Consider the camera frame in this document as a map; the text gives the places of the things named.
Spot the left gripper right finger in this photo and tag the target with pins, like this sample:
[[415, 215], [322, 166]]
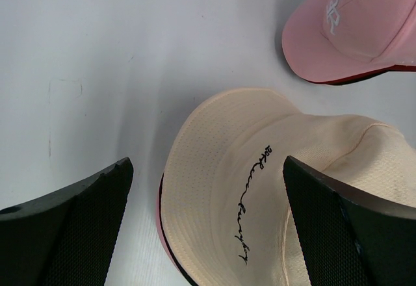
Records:
[[349, 236]]

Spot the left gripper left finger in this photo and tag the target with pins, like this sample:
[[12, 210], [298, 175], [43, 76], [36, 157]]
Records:
[[66, 237]]

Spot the beige bucket hat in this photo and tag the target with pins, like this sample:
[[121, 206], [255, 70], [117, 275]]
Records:
[[224, 210]]

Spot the light pink hat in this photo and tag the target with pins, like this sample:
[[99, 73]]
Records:
[[341, 41]]

